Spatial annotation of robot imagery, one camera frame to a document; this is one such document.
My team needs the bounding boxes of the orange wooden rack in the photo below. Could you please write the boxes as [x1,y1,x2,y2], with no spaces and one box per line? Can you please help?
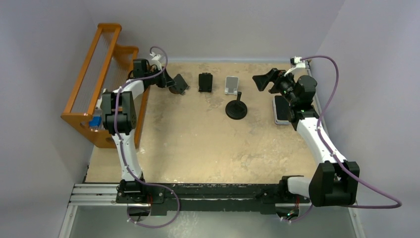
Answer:
[61,23,139,148]

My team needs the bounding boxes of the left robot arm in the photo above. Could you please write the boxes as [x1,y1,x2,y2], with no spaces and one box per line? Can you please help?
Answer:
[101,59,190,182]

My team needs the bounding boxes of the aluminium frame rail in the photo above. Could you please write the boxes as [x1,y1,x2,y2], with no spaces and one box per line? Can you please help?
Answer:
[59,183,365,238]

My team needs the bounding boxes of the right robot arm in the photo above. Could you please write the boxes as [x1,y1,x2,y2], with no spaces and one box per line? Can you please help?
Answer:
[252,68,360,207]

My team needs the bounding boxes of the blue block in rack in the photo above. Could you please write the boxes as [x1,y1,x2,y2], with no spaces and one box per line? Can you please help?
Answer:
[88,116,102,130]

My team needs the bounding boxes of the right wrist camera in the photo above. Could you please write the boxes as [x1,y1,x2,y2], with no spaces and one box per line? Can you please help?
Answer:
[284,56,307,76]

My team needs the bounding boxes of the black round base stand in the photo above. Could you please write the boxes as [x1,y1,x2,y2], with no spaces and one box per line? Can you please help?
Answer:
[225,92,248,120]

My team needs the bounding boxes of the white smartphone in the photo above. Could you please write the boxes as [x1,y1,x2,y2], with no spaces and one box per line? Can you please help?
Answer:
[272,95,291,125]

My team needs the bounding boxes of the white item in rack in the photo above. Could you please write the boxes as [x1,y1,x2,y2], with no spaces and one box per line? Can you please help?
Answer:
[95,88,107,110]

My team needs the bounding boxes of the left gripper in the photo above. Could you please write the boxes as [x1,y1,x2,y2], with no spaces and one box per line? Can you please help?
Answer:
[145,67,176,89]

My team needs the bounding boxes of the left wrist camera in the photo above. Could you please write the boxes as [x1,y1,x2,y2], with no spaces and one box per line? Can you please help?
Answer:
[151,54,162,70]

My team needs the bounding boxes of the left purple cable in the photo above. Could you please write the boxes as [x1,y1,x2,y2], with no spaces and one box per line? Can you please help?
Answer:
[112,46,181,229]

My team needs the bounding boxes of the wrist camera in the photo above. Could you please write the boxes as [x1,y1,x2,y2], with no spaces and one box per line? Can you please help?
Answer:
[151,54,162,70]
[284,56,307,76]

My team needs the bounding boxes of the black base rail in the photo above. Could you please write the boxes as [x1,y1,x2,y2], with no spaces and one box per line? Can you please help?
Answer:
[115,180,309,216]

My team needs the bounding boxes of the silver phone stand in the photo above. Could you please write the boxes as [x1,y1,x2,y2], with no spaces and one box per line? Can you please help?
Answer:
[224,76,239,95]

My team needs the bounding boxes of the black folding phone stand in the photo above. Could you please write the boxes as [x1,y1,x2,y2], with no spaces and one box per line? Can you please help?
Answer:
[198,72,213,93]

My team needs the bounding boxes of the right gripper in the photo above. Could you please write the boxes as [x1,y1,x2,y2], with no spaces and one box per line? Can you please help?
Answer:
[253,68,299,106]

